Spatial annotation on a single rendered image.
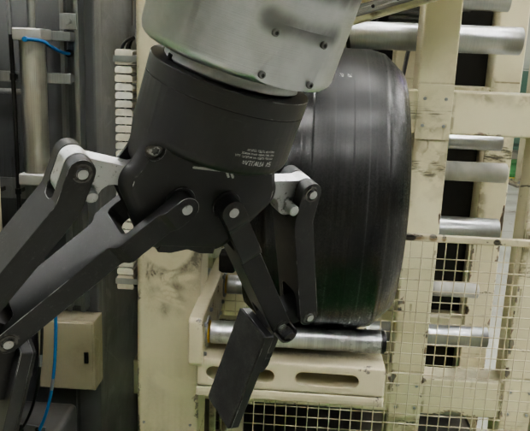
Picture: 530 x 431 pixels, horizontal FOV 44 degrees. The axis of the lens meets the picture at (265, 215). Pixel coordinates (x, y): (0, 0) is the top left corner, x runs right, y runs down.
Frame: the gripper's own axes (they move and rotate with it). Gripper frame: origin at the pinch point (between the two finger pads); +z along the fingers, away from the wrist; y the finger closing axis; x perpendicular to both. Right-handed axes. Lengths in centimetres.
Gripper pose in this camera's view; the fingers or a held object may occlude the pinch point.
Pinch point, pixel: (126, 411)
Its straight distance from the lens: 39.7
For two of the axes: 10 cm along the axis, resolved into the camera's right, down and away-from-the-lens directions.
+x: -4.9, -4.8, 7.3
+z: -3.1, 8.8, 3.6
